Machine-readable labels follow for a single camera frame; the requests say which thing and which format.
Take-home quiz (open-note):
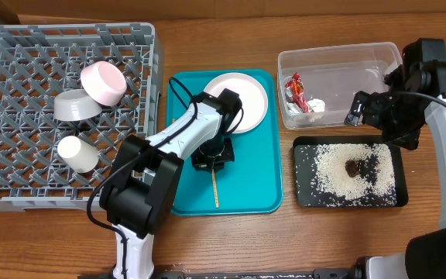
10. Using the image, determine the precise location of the wooden chopstick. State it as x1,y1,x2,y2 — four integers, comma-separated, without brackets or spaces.
211,170,219,208

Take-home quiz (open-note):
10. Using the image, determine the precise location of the large white round plate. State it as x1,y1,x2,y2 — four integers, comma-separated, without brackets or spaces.
204,72,268,133

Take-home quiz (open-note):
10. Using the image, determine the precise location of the black rectangular tray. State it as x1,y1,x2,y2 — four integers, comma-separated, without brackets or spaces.
292,135,410,208

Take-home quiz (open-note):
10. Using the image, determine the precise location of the grey plastic dish rack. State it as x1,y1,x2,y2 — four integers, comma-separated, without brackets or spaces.
0,22,164,212

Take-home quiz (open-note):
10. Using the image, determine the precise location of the brown food scrap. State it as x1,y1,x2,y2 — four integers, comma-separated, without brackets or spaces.
345,160,361,177

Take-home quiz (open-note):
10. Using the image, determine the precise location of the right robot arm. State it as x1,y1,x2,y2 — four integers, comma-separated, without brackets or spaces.
345,38,446,278

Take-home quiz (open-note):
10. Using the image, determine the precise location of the grey round bowl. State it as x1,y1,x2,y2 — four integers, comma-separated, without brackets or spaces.
54,89,102,121

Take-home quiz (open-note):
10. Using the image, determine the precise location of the small pink bowl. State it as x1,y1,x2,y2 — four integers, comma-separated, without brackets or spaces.
81,61,127,106

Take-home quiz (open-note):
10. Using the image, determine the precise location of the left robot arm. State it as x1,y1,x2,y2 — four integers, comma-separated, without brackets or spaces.
93,89,243,278

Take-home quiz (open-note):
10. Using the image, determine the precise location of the white napkin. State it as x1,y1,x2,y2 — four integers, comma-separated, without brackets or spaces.
285,77,325,113

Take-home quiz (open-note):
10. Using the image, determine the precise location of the red snack wrapper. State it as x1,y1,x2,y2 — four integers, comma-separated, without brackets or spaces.
288,72,310,113

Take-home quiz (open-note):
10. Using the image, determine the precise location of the teal serving tray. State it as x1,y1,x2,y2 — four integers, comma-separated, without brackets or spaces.
172,69,283,216

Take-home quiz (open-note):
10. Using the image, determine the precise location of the white rice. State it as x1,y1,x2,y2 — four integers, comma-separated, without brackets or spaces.
295,143,398,205

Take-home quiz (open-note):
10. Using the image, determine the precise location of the clear plastic waste bin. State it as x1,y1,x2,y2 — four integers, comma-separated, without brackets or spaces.
277,42,402,129

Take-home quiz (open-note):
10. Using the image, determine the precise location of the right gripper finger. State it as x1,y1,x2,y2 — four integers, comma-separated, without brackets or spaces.
344,92,366,126
384,65,404,88

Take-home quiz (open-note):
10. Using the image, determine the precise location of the white paper cup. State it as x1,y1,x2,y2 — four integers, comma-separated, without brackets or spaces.
57,136,98,173

